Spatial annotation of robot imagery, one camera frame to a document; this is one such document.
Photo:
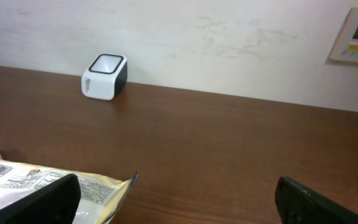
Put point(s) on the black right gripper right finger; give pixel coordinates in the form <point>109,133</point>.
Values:
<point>298,204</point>

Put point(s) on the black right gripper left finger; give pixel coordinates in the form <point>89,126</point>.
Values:
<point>55,203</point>

